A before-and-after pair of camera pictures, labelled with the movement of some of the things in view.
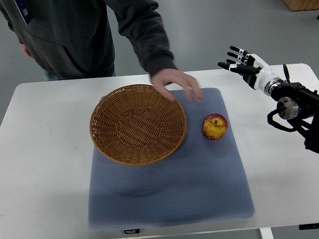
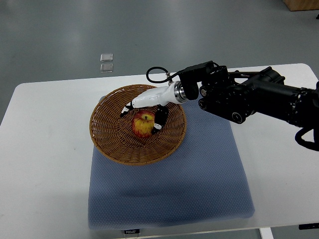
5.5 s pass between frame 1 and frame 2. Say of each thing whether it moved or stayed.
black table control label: stayed
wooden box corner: stayed
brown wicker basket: stayed
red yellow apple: moved
